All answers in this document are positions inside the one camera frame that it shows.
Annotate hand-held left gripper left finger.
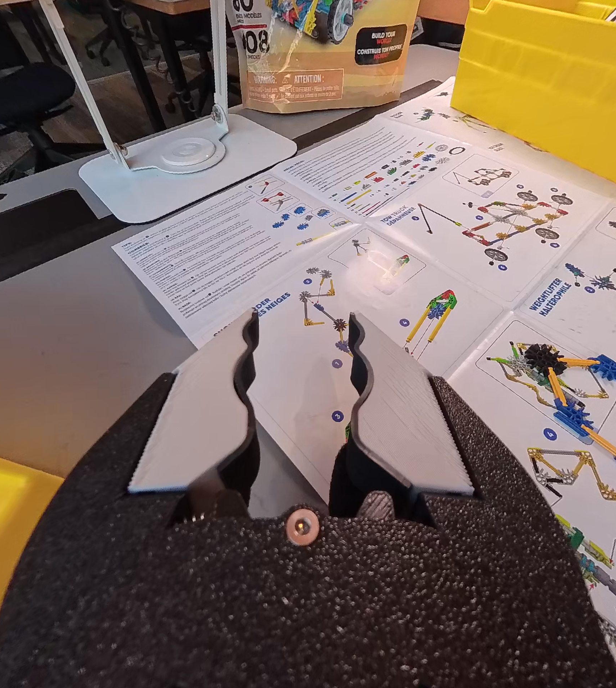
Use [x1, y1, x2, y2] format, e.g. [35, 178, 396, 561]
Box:
[127, 309, 261, 521]

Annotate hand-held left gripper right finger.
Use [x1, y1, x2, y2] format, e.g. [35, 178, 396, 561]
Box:
[328, 312, 477, 519]

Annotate grey desk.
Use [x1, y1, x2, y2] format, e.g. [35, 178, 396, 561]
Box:
[0, 43, 616, 688]

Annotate toy rod and connector assembly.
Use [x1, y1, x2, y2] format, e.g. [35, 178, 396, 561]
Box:
[502, 341, 616, 487]

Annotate white printed instruction sheet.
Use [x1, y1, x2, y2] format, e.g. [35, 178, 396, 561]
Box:
[112, 75, 616, 688]

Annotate small yellow plastic bin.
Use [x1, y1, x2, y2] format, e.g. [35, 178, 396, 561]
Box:
[0, 446, 64, 646]

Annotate white lamp stand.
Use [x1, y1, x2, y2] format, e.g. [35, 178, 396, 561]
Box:
[39, 0, 298, 224]

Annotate tan toy building set bag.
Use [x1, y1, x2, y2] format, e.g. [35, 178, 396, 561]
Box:
[226, 0, 422, 114]

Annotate large yellow plastic bin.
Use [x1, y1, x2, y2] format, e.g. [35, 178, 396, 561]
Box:
[450, 0, 616, 194]

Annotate black office chair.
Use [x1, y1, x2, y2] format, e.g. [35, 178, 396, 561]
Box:
[0, 62, 77, 167]

